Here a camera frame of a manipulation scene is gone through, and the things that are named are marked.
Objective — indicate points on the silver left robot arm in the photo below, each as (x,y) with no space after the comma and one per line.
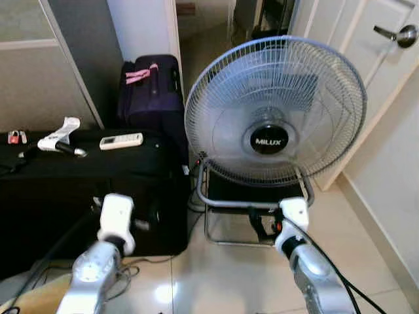
(91,275)

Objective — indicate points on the white remote control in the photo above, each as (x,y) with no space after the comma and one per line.
(121,140)

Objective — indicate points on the white floor fan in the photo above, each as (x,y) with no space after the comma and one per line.
(270,139)

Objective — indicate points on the large black suitcase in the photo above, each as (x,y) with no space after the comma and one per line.
(65,190)

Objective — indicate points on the black silver microphone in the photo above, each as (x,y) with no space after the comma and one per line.
(73,151)

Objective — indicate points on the purple suitcase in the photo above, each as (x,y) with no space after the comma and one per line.
(154,98)

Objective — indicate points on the white crumpled cloth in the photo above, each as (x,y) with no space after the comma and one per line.
(62,131)

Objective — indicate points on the pink luggage tag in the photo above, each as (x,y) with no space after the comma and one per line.
(139,76)

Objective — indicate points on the small red padlock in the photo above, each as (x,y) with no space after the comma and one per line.
(13,137)

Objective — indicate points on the beige wardrobe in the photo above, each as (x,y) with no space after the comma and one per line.
(39,85)

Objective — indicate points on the white panel door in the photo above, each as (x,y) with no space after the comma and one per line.
(353,65)

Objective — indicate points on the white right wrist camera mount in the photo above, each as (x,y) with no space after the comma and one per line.
(294,212)

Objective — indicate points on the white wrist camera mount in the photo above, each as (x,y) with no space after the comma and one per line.
(294,212)
(116,216)

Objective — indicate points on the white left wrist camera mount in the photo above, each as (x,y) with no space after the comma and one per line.
(116,216)

